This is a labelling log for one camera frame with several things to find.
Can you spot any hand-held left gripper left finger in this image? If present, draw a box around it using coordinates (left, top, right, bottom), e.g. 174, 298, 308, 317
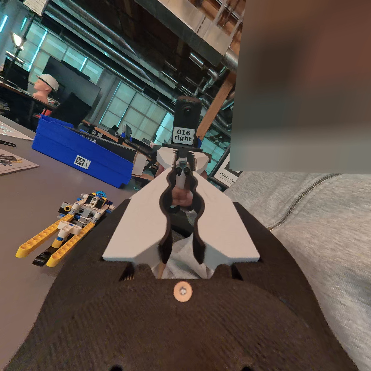
102, 169, 177, 264

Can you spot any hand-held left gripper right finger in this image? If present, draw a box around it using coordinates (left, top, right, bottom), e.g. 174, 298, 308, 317
191, 172, 261, 270

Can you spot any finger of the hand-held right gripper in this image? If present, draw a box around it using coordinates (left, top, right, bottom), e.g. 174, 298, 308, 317
191, 150, 213, 175
157, 146, 178, 170

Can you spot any small grey lego connector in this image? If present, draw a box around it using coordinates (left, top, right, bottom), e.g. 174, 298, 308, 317
175, 157, 191, 177

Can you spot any yellow and grey lego model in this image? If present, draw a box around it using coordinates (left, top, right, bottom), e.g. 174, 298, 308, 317
15, 191, 115, 268

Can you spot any open lego instruction booklet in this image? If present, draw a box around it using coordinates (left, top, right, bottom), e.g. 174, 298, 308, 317
0, 148, 40, 176

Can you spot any person's right hand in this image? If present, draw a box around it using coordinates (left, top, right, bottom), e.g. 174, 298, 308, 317
170, 187, 194, 208

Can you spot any white cardboard box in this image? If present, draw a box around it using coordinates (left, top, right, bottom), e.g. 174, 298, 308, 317
132, 151, 149, 176

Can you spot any white printed sign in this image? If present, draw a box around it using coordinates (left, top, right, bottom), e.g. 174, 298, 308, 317
211, 153, 243, 189

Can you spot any grey zip sweatshirt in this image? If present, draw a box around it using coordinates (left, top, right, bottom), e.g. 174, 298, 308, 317
161, 171, 371, 371

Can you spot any blue plastic bin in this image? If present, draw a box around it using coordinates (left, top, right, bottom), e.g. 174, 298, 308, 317
31, 114, 134, 189

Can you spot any large black monitor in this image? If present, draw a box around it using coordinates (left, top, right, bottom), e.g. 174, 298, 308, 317
42, 56, 102, 128

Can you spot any mannequin head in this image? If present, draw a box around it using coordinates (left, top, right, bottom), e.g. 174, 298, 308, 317
32, 81, 53, 102

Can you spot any white sticker sheet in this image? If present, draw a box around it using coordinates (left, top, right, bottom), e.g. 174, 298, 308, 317
0, 121, 34, 141

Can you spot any desk lamp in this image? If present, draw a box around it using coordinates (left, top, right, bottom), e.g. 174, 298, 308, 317
5, 31, 26, 76

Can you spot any wooden post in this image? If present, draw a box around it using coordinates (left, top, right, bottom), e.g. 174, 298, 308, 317
197, 72, 237, 140

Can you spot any metal ventilation duct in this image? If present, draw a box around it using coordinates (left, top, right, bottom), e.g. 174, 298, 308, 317
200, 48, 242, 128

